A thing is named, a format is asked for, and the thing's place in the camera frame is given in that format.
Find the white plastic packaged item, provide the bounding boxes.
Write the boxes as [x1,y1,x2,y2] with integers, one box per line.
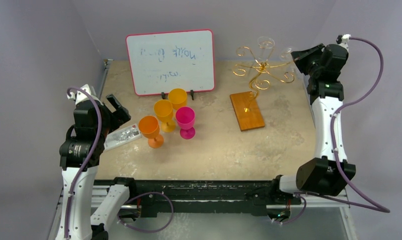
[104,124,142,151]

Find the orange wine glass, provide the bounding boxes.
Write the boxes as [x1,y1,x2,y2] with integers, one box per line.
[138,115,164,149]

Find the yellow wine glass front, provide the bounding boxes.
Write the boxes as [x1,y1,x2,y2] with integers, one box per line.
[153,99,176,133]

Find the yellow wine glass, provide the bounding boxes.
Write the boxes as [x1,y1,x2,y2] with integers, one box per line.
[168,88,188,110]
[153,99,176,133]

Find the red framed whiteboard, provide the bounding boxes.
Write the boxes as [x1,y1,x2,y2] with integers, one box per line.
[125,29,216,96]

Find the pink wine glass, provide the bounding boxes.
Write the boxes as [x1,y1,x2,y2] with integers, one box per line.
[175,106,196,140]

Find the gold wire wine glass rack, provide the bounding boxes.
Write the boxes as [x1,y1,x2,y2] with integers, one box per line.
[230,46,295,132]

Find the clear wine glass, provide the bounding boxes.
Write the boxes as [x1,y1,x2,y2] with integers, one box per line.
[256,36,275,63]
[279,46,296,72]

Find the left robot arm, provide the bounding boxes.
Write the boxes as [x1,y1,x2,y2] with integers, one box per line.
[56,93,138,240]

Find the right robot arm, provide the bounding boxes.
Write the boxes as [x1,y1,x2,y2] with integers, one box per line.
[269,42,356,204]

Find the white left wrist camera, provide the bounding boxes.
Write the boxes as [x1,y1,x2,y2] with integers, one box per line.
[66,84,99,106]

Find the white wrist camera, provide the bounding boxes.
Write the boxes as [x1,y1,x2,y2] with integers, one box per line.
[66,84,99,106]
[336,34,351,51]

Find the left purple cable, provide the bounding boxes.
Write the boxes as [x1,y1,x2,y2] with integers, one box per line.
[63,86,103,240]

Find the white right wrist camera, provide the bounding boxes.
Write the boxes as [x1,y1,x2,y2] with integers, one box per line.
[336,34,351,51]

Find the black metal base frame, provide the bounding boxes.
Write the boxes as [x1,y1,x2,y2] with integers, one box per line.
[60,177,349,220]

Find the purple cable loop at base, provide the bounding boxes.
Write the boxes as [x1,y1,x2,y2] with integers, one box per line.
[116,192,174,234]

